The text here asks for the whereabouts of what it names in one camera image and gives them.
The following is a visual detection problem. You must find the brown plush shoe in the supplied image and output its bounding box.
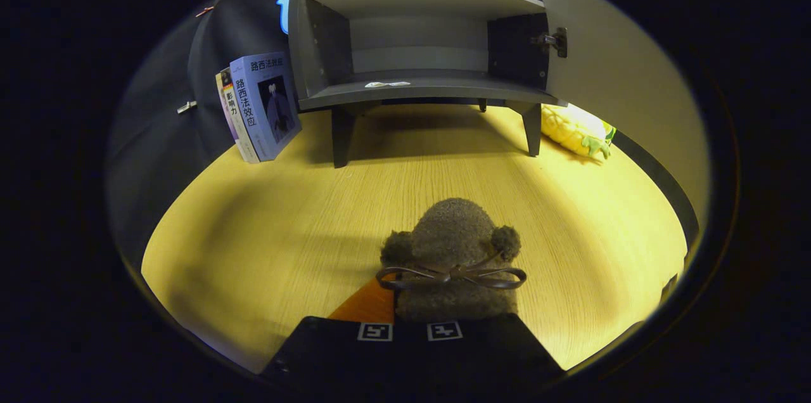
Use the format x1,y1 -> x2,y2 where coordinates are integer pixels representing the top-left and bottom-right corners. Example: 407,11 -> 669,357
376,198 -> 528,323

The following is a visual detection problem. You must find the blue book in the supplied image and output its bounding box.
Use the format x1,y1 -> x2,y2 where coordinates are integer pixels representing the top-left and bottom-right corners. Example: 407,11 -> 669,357
229,52 -> 302,162

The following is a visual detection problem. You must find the beige shoe cabinet door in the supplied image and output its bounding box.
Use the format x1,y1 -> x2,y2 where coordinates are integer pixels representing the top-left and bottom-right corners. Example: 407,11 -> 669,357
507,0 -> 712,248

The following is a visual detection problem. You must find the metal door hinge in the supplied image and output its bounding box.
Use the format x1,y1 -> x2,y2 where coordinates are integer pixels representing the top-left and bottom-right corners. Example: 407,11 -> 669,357
531,27 -> 568,59

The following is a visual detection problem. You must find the grey shoe cabinet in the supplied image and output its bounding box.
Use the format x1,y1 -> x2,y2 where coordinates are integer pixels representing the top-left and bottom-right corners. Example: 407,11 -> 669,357
288,0 -> 568,169

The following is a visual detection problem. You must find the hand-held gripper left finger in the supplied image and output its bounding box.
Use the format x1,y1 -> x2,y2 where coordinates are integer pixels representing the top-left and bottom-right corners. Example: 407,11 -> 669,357
260,276 -> 404,386

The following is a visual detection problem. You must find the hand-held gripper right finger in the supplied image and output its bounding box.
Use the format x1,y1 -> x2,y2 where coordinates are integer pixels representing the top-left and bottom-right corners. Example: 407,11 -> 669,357
405,313 -> 566,386

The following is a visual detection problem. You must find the yellow corn plush toy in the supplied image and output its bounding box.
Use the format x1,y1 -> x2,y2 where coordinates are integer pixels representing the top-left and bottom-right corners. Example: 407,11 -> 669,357
540,103 -> 616,160

